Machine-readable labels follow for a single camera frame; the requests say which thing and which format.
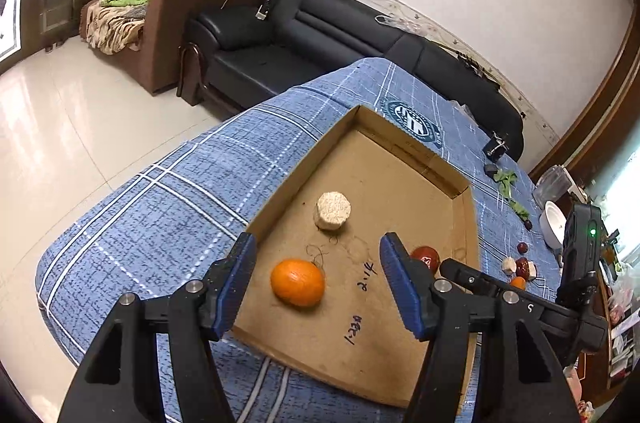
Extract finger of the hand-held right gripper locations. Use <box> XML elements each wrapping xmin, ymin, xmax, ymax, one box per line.
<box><xmin>439</xmin><ymin>258</ymin><xmax>561</xmax><ymax>319</ymax></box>

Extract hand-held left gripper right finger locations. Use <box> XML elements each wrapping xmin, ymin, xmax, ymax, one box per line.
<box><xmin>378</xmin><ymin>231</ymin><xmax>583</xmax><ymax>423</ymax></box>

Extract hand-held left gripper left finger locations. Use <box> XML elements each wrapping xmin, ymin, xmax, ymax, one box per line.
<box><xmin>59</xmin><ymin>231</ymin><xmax>258</xmax><ymax>423</ymax></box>

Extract red tomato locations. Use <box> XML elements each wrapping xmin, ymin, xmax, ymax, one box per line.
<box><xmin>410</xmin><ymin>245</ymin><xmax>441</xmax><ymax>276</ymax></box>

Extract shallow cardboard tray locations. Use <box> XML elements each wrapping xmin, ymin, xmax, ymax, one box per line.
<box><xmin>227</xmin><ymin>104</ymin><xmax>481</xmax><ymax>410</ymax></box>

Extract person's right hand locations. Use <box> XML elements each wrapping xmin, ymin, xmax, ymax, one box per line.
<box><xmin>564</xmin><ymin>365</ymin><xmax>598</xmax><ymax>423</ymax></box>

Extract white bowl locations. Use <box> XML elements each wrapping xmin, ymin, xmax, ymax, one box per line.
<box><xmin>540</xmin><ymin>200</ymin><xmax>568</xmax><ymax>249</ymax></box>

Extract clear plastic container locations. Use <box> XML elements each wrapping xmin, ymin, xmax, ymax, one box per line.
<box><xmin>532</xmin><ymin>166</ymin><xmax>576</xmax><ymax>209</ymax></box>

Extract green leaves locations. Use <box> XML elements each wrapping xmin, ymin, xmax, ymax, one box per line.
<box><xmin>492</xmin><ymin>170</ymin><xmax>531</xmax><ymax>219</ymax></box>

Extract blue plaid tablecloth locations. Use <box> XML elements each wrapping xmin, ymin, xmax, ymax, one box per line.
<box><xmin>35</xmin><ymin>57</ymin><xmax>566</xmax><ymax>423</ymax></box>

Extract small black device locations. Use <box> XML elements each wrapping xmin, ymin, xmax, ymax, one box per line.
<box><xmin>482</xmin><ymin>130</ymin><xmax>510</xmax><ymax>161</ymax></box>

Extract black leather sofa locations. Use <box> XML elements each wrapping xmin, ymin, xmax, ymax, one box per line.
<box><xmin>182</xmin><ymin>0</ymin><xmax>525</xmax><ymax>164</ymax></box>

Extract brown armchair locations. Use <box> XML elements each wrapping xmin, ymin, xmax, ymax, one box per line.
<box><xmin>80</xmin><ymin>0</ymin><xmax>292</xmax><ymax>96</ymax></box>

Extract beige patterned blanket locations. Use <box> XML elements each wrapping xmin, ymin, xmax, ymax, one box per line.
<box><xmin>86</xmin><ymin>0</ymin><xmax>148</xmax><ymax>55</ymax></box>

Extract wooden doorway frame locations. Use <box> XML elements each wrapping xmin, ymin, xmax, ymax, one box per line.
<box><xmin>527</xmin><ymin>0</ymin><xmax>640</xmax><ymax>184</ymax></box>

